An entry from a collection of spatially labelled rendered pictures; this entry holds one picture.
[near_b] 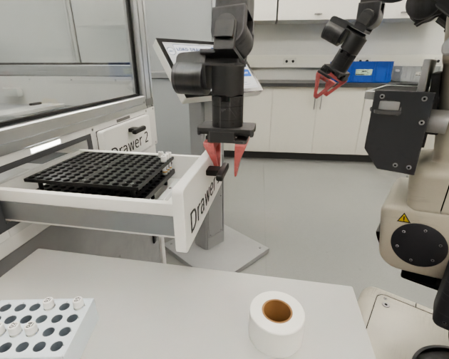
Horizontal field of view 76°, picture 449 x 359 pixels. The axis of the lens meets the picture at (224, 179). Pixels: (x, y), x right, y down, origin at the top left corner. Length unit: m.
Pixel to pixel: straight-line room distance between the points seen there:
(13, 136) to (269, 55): 3.61
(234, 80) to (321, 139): 3.09
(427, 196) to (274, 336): 0.46
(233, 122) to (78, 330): 0.38
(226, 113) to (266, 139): 2.98
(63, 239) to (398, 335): 1.04
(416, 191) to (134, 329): 0.59
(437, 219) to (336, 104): 2.86
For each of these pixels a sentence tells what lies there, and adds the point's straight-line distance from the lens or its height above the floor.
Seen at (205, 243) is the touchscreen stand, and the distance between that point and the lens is 1.77.
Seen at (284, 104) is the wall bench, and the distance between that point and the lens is 3.42.
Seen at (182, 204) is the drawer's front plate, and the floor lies 0.91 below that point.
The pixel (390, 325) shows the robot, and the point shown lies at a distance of 1.21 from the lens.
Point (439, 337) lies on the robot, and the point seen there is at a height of 0.28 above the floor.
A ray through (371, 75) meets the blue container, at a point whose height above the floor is 0.98.
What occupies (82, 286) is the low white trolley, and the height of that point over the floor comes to 0.76.
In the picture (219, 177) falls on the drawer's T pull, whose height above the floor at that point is 0.91.
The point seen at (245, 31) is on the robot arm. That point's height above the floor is 1.14.
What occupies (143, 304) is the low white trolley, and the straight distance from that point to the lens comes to 0.48.
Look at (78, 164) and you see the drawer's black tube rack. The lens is 0.66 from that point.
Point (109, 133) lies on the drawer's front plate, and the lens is 0.84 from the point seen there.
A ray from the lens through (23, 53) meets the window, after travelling 0.70.
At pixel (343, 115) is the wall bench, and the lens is 3.55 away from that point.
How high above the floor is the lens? 1.09
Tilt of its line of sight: 22 degrees down
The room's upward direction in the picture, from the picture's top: straight up
